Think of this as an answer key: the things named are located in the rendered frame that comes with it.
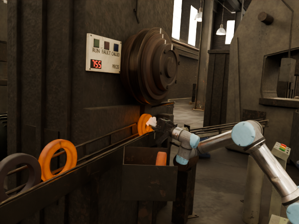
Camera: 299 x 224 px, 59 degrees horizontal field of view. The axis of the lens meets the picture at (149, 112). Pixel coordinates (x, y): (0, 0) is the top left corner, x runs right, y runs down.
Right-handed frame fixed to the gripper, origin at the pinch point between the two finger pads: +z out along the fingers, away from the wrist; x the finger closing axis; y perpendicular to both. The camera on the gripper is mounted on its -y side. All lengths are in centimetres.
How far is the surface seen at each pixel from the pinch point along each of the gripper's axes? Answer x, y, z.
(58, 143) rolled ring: 71, 0, -2
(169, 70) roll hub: -0.2, 35.8, -4.8
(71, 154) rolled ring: 64, -6, -4
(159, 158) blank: 54, 7, -39
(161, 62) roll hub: 9.6, 39.5, -3.0
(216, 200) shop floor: -87, -67, -45
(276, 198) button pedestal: -66, -32, -86
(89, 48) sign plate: 44, 37, 19
